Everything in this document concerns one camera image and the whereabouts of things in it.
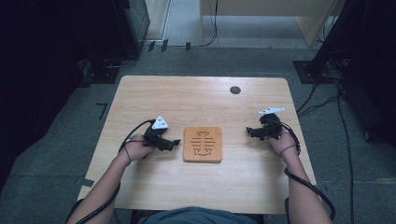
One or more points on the black floor tape strip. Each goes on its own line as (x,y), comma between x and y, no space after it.
(188,46)
(164,45)
(84,182)

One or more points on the person's right hand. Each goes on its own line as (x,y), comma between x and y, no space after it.
(285,143)

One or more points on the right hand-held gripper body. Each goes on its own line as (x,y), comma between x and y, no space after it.
(271,124)

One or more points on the black curtain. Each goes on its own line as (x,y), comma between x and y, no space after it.
(46,62)
(367,62)

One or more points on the light wooden desk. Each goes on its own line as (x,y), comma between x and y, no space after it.
(311,21)

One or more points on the person's left hand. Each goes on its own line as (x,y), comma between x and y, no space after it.
(137,149)

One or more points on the black wrist band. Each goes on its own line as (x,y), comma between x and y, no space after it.
(288,149)
(128,155)

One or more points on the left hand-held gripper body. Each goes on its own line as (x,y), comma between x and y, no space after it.
(154,137)

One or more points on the person's grey-blue shirt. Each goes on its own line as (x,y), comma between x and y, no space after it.
(199,216)

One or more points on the carved wooden trivet board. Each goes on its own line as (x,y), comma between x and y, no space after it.
(202,157)

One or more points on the black stand base plate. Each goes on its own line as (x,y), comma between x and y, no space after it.
(102,74)
(308,73)

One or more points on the black round table grommet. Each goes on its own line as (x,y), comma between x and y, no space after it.
(235,90)

